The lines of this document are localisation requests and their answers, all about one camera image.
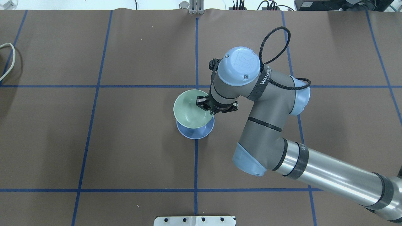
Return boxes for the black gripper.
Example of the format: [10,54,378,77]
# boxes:
[196,94,238,115]

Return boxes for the green bowl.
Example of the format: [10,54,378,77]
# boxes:
[173,89,213,129]

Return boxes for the blue bowl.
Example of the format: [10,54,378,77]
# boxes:
[176,117,215,140]

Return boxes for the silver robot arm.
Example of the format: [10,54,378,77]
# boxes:
[197,47,401,224]

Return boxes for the orange black usb hub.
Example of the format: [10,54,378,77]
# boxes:
[227,0,280,11]

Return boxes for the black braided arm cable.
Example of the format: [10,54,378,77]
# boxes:
[209,26,311,91]

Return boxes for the aluminium frame post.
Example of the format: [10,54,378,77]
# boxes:
[188,0,205,15]

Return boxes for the white pedestal column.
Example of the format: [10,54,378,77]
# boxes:
[153,216,237,226]

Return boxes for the white appliance cable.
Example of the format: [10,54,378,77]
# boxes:
[0,43,16,82]

